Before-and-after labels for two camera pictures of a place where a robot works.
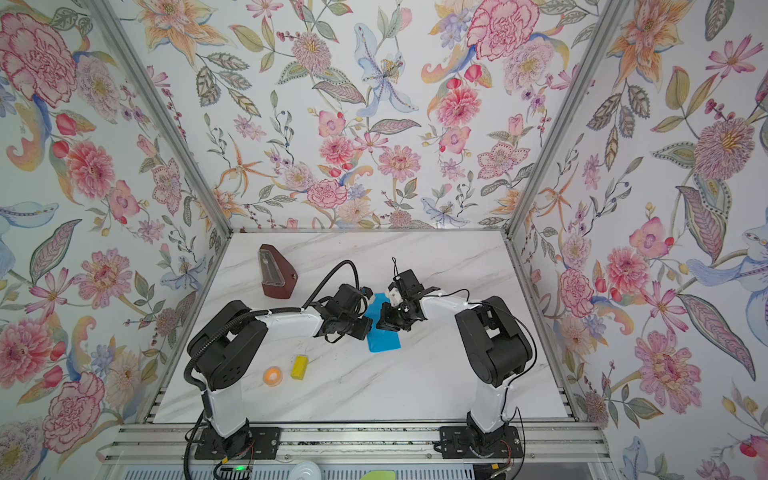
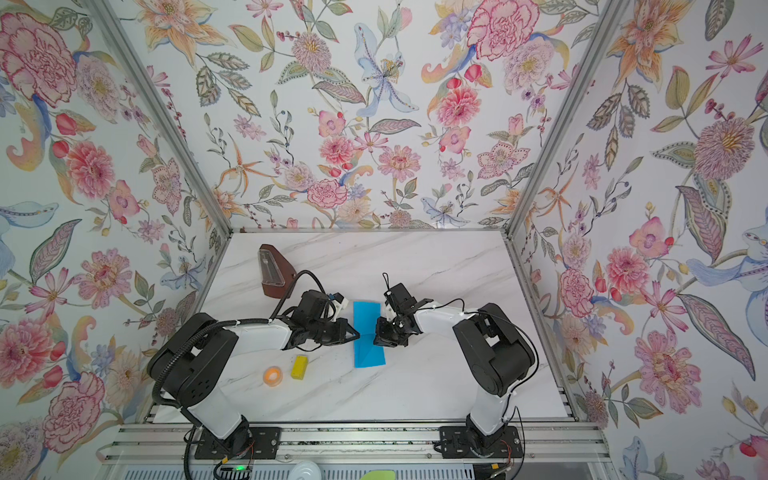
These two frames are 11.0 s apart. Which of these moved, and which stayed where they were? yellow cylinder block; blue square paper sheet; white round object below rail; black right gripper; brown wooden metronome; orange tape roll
Moved: black right gripper; blue square paper sheet
Stayed: white round object below rail; orange tape roll; brown wooden metronome; yellow cylinder block
